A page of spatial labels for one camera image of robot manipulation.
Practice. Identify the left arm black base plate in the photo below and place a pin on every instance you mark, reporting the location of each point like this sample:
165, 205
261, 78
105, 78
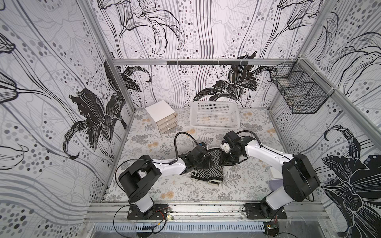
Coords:
157, 212

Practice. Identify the black wire wall basket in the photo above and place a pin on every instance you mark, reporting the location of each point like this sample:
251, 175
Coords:
299, 88

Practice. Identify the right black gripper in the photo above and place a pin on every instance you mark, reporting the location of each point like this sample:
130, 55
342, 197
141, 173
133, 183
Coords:
227, 154

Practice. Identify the white slotted cable duct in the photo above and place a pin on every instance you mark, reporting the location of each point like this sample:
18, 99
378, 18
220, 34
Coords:
183, 227

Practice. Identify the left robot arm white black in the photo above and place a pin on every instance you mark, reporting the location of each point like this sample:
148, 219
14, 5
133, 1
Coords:
141, 176

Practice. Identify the black white knitted scarf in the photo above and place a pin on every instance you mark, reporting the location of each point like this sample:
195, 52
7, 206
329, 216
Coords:
211, 172

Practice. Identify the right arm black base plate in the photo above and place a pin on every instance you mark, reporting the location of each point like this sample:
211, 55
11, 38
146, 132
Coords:
256, 211

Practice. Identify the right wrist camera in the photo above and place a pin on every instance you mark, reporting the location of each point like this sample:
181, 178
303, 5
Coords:
225, 147

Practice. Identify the white and grey box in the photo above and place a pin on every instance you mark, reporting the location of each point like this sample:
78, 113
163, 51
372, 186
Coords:
276, 179

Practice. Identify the white plastic perforated basket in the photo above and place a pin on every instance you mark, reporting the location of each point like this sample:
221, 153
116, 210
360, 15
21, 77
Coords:
211, 116

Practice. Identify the black bar on rail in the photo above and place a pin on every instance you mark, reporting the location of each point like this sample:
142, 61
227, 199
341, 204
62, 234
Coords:
207, 62

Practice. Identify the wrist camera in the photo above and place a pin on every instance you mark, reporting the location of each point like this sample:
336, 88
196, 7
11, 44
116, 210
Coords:
203, 144
225, 147

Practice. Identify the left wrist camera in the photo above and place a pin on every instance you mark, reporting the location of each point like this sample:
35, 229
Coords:
203, 144

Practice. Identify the small white drawer cabinet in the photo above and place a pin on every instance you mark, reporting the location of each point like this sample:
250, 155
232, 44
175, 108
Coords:
162, 116

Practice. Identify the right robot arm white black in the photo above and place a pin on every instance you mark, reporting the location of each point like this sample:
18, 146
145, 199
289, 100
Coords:
299, 178

